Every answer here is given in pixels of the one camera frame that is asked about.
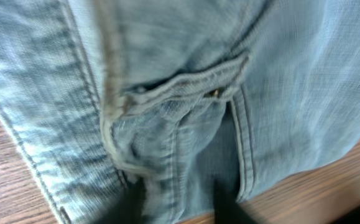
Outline light blue denim shorts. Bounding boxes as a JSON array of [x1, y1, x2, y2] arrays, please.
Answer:
[[0, 0, 360, 223]]

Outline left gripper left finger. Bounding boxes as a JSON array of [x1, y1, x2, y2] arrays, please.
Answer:
[[95, 179, 145, 224]]

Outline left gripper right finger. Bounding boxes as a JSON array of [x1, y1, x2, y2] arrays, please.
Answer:
[[213, 180, 257, 224]]

